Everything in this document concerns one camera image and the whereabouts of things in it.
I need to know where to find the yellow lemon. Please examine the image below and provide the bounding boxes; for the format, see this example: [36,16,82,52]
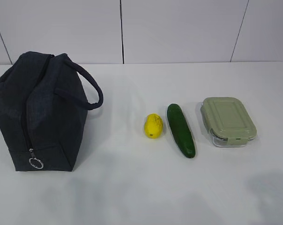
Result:
[144,113,164,139]

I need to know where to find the green cucumber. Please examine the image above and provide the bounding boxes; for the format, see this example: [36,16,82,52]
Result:
[167,104,196,158]

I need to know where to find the glass container green lid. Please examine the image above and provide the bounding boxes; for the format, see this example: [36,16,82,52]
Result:
[201,97,257,147]

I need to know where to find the dark navy lunch bag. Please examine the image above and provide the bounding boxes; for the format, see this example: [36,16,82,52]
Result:
[0,52,104,172]

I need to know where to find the silver zipper pull ring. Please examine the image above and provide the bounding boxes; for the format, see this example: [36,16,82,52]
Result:
[28,148,44,169]

